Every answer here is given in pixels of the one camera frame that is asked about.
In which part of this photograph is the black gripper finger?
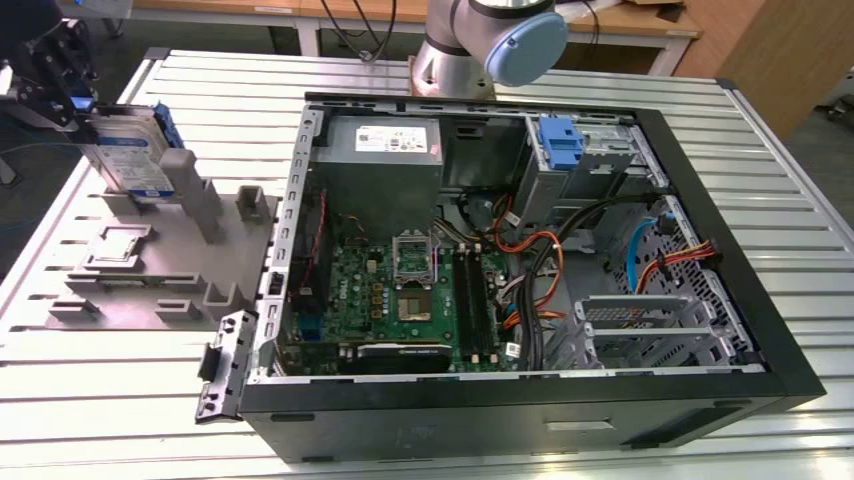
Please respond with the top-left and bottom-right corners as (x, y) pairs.
(39, 18), (99, 99)
(17, 79), (93, 132)

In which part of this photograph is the hard disk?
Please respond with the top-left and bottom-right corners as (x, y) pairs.
(70, 94), (187, 202)

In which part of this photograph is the orange red power wire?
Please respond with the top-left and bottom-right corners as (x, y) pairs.
(637, 238), (728, 296)

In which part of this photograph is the metal disk bay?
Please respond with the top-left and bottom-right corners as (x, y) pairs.
(544, 293), (753, 371)

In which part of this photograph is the silver CPU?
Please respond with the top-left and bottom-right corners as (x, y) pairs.
(90, 234), (146, 264)

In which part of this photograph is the grey parts rack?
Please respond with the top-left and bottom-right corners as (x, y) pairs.
(43, 149), (282, 334)

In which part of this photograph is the green RAM stick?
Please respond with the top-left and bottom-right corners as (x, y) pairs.
(93, 279), (166, 292)

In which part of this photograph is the grey power supply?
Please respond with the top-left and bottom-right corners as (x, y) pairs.
(313, 114), (448, 241)

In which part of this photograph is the green motherboard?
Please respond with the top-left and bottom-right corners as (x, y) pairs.
(277, 234), (529, 376)

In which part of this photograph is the metal socket cover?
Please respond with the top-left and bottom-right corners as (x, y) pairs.
(390, 229), (442, 290)

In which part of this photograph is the CPU socket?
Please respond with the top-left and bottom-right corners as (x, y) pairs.
(393, 287), (442, 326)

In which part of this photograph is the black graphics card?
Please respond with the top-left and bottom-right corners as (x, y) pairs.
(337, 342), (456, 375)

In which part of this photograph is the black RAM slot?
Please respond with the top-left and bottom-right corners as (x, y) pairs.
(452, 243), (477, 364)
(468, 243), (500, 364)

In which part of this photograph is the blue drive latch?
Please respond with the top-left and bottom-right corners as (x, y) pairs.
(537, 115), (584, 171)

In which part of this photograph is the metal drive cage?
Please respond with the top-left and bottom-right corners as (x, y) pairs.
(513, 114), (669, 236)

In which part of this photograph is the wooden workbench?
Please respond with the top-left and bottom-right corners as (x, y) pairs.
(133, 0), (706, 76)

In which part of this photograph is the black open PC case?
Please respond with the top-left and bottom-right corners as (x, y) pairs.
(237, 91), (829, 464)

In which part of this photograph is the wooden cabinet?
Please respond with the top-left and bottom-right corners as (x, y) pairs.
(673, 0), (854, 141)

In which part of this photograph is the grey chair base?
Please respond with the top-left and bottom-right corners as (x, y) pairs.
(817, 69), (854, 121)

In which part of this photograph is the thin black hanging cable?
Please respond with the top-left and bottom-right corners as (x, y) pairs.
(318, 0), (401, 62)

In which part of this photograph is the red twisted wire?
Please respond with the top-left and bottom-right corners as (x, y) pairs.
(297, 189), (333, 296)

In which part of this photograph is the grey card retention bracket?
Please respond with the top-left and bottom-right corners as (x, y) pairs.
(193, 308), (261, 425)

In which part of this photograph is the orange wire bundle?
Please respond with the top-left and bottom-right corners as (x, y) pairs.
(493, 194), (569, 331)

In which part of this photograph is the black cable bundle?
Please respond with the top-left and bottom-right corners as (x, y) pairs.
(520, 192), (669, 371)

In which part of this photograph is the blue data wire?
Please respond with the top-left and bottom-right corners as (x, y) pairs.
(626, 212), (674, 294)

